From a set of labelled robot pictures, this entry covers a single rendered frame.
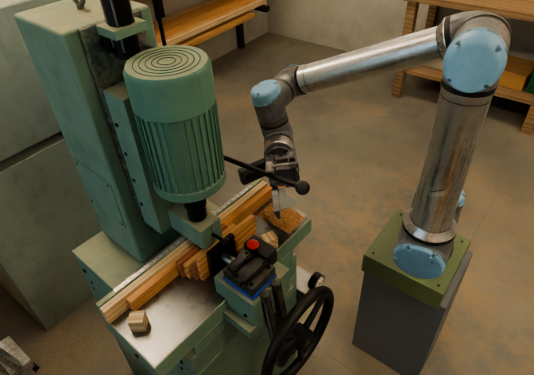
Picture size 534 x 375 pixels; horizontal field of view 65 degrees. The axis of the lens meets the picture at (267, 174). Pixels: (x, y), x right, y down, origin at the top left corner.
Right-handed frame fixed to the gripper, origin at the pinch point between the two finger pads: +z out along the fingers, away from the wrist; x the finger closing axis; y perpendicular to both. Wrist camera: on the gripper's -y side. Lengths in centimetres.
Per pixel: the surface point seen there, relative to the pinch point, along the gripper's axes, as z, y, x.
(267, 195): -22.4, -3.9, 14.9
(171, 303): 14.2, -28.8, 18.4
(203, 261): 7.6, -19.6, 11.9
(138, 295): 15.1, -35.5, 13.6
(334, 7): -362, 57, 36
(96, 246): -15, -61, 21
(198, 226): 2.0, -20.0, 4.6
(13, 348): -16, -115, 68
